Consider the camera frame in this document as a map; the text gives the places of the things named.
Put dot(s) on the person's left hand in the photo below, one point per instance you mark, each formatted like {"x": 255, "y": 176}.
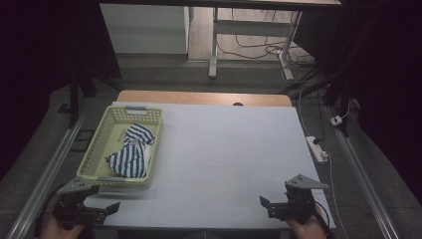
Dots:
{"x": 59, "y": 231}

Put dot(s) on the white metal desk frame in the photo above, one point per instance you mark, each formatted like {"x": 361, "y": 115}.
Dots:
{"x": 252, "y": 27}

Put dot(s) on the white table mat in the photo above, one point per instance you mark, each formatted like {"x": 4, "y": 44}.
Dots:
{"x": 225, "y": 152}

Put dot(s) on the white cabinet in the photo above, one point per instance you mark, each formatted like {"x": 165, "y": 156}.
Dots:
{"x": 146, "y": 28}

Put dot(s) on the white power strip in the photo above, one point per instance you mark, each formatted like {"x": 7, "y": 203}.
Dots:
{"x": 316, "y": 149}

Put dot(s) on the pale yellow plastic basket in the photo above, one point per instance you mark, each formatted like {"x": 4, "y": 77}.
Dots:
{"x": 112, "y": 132}

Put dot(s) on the blue white striped cloth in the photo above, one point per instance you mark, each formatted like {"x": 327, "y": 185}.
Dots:
{"x": 130, "y": 159}

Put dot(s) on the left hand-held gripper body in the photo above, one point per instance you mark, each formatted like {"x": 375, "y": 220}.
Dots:
{"x": 73, "y": 199}

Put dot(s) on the black metal stand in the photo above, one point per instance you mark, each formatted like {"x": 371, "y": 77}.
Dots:
{"x": 341, "y": 83}
{"x": 73, "y": 96}

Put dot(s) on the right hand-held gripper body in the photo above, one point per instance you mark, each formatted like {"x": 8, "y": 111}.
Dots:
{"x": 300, "y": 195}

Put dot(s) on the person's right hand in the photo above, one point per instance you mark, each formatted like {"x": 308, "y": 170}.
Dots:
{"x": 307, "y": 229}

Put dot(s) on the metal floor rail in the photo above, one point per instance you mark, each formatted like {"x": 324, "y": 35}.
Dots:
{"x": 43, "y": 186}
{"x": 361, "y": 172}

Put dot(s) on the small white adapter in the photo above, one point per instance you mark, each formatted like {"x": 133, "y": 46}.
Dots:
{"x": 336, "y": 120}

